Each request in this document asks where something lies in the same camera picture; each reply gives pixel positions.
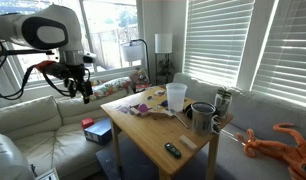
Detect green potted houseplant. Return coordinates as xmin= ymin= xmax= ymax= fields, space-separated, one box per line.
xmin=157 ymin=54 xmax=176 ymax=84

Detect straight floor lamp white shade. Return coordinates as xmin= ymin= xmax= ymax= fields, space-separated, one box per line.
xmin=154 ymin=33 xmax=173 ymax=86

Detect small red box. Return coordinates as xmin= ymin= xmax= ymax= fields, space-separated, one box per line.
xmin=80 ymin=117 xmax=95 ymax=130

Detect light wooden table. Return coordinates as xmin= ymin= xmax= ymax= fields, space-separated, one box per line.
xmin=100 ymin=85 xmax=235 ymax=180

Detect black horizontal rod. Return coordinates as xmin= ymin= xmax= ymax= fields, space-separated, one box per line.
xmin=0 ymin=49 xmax=56 ymax=58

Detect dark blue rug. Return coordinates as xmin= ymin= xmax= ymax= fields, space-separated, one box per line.
xmin=95 ymin=134 xmax=227 ymax=180

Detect blue cardboard box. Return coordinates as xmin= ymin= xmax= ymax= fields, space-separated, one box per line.
xmin=83 ymin=117 xmax=113 ymax=146

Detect grey fabric sofa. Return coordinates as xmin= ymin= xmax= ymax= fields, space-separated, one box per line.
xmin=172 ymin=72 xmax=306 ymax=180

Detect white window blinds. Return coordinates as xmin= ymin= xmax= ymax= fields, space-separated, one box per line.
xmin=251 ymin=0 xmax=306 ymax=108
xmin=182 ymin=0 xmax=256 ymax=88

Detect orange plush squid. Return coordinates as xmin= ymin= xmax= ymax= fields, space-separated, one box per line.
xmin=236 ymin=122 xmax=306 ymax=180

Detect translucent plastic cup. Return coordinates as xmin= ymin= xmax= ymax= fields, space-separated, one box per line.
xmin=165 ymin=82 xmax=188 ymax=113

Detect white long-handled utensil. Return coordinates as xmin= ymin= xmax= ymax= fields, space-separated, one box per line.
xmin=211 ymin=114 xmax=246 ymax=147

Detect grey metal mug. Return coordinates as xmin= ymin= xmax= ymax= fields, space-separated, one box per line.
xmin=190 ymin=101 xmax=217 ymax=135

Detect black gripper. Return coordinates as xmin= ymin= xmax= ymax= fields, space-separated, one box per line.
xmin=57 ymin=63 xmax=94 ymax=105

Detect purple ball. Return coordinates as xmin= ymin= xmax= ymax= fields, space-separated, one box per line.
xmin=138 ymin=103 xmax=149 ymax=114

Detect brown plush toy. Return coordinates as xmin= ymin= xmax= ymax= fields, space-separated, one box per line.
xmin=129 ymin=68 xmax=152 ymax=93

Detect glass jar with plant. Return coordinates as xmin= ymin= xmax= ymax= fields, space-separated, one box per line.
xmin=214 ymin=88 xmax=233 ymax=119

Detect floral pillow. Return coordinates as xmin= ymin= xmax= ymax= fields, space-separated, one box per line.
xmin=89 ymin=77 xmax=132 ymax=101

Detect arc floor lamp white shade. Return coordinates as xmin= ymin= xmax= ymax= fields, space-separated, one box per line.
xmin=121 ymin=38 xmax=151 ymax=81

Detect black round object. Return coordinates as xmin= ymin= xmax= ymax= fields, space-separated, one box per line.
xmin=183 ymin=103 xmax=194 ymax=120

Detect black remote control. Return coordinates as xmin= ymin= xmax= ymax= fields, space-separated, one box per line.
xmin=164 ymin=142 xmax=182 ymax=159

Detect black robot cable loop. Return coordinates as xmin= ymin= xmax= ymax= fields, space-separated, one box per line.
xmin=0 ymin=31 xmax=81 ymax=101

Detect orange wrist mount piece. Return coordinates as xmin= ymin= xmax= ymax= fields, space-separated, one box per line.
xmin=35 ymin=60 xmax=57 ymax=73

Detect cream leather sofa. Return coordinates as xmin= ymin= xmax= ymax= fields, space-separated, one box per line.
xmin=0 ymin=87 xmax=136 ymax=180

